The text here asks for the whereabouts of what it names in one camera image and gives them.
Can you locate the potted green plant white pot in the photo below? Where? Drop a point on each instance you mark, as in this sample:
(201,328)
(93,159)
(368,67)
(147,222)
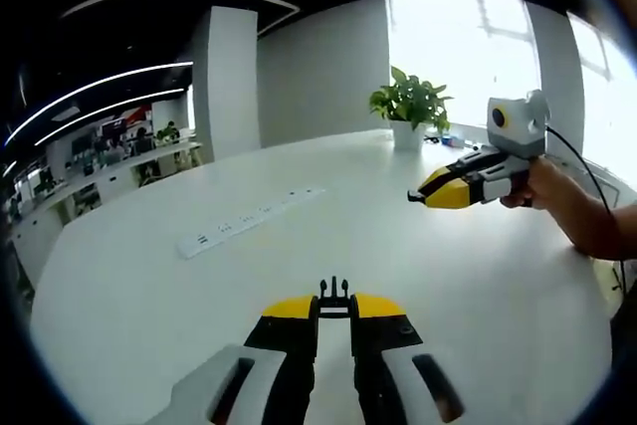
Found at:
(408,96)

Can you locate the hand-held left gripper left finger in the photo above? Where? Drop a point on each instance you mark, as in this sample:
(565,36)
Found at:
(269,370)

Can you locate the large bright window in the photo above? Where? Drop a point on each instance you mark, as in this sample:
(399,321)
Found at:
(448,47)

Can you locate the black plastic buckle pronged part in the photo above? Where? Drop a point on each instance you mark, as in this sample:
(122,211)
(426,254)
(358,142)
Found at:
(333,301)

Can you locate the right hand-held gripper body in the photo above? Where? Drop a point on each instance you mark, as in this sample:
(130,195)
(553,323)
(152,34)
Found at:
(522,136)

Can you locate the white power strip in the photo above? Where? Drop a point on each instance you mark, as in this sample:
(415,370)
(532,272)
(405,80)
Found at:
(239,223)

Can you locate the red wall banner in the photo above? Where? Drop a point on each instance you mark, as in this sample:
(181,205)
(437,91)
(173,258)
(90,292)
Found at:
(142,114)

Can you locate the person's black shirt torso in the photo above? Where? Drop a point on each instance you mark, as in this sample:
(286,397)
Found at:
(627,325)

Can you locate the small dark item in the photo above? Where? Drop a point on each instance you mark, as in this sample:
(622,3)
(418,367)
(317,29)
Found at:
(431,138)

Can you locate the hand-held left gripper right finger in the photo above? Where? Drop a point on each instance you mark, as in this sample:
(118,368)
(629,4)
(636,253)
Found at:
(388,375)

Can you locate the person's right hand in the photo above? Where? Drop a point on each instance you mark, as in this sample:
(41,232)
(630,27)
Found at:
(545,183)

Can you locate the small blue white box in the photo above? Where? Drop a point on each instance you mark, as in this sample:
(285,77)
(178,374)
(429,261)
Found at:
(450,141)

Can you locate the long ceiling light strip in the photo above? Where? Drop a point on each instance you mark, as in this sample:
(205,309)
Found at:
(99,84)
(109,106)

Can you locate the white office desk row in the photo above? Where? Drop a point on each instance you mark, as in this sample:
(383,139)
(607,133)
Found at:
(119,173)

